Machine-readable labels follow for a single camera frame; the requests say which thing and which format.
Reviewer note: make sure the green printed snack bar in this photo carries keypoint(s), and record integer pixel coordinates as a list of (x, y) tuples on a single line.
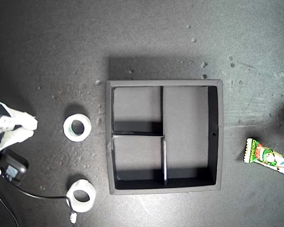
[(267, 157)]

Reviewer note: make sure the white tape roll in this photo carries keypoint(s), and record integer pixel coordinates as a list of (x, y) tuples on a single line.
[(82, 184), (66, 130)]

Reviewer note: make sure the black tray with wells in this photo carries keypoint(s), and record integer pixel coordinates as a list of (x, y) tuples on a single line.
[(184, 130)]

